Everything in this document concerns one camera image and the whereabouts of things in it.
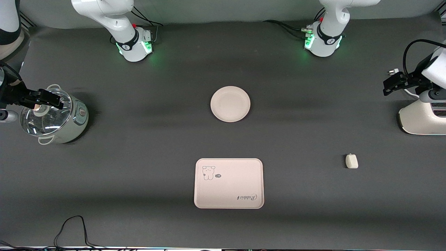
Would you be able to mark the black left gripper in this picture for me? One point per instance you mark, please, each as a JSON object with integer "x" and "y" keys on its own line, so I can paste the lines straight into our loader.
{"x": 414, "y": 79}

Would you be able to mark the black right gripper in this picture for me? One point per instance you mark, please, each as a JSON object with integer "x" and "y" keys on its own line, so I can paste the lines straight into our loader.
{"x": 11, "y": 94}

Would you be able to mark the small white bun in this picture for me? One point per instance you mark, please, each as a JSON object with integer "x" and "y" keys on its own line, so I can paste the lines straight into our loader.
{"x": 352, "y": 161}

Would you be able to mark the round cream plate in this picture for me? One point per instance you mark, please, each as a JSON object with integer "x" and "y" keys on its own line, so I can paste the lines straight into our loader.
{"x": 230, "y": 104}

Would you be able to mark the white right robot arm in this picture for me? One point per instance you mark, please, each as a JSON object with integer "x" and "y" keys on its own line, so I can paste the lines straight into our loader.
{"x": 115, "y": 21}

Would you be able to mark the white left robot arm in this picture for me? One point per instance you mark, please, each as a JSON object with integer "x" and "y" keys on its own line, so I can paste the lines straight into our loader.
{"x": 329, "y": 31}

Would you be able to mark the cream rectangular rabbit tray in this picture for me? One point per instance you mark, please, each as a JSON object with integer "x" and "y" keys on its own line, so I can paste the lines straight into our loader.
{"x": 229, "y": 188}

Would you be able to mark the glass pot lid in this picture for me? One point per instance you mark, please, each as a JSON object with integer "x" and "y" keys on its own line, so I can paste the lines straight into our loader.
{"x": 45, "y": 122}

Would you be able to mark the pale green electric pot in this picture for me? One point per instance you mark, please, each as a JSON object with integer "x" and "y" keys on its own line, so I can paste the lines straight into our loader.
{"x": 75, "y": 125}

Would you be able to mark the beige round object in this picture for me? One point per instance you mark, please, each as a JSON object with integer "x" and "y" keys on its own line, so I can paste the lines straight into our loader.
{"x": 14, "y": 45}

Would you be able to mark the aluminium frame rail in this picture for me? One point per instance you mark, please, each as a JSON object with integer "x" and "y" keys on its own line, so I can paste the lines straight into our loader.
{"x": 27, "y": 20}

